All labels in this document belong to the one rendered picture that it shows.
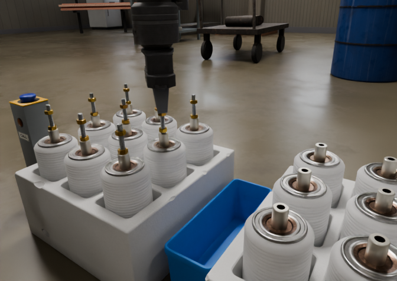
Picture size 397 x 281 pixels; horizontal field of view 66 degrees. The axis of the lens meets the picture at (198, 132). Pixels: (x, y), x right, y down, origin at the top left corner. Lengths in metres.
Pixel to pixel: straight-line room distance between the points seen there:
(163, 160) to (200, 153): 0.13
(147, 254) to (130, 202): 0.11
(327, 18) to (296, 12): 0.67
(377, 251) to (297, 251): 0.09
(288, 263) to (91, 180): 0.42
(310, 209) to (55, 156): 0.54
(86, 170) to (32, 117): 0.30
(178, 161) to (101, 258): 0.25
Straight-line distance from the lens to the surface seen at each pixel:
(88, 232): 0.67
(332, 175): 0.63
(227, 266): 0.49
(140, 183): 0.59
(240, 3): 7.82
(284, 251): 0.43
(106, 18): 9.87
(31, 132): 0.92
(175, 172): 0.67
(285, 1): 7.34
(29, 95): 0.92
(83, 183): 0.68
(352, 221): 0.53
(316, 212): 0.53
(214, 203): 0.73
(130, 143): 0.73
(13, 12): 10.21
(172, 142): 0.69
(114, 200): 0.61
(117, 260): 0.64
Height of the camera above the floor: 0.53
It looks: 22 degrees down
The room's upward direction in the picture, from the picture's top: 1 degrees counter-clockwise
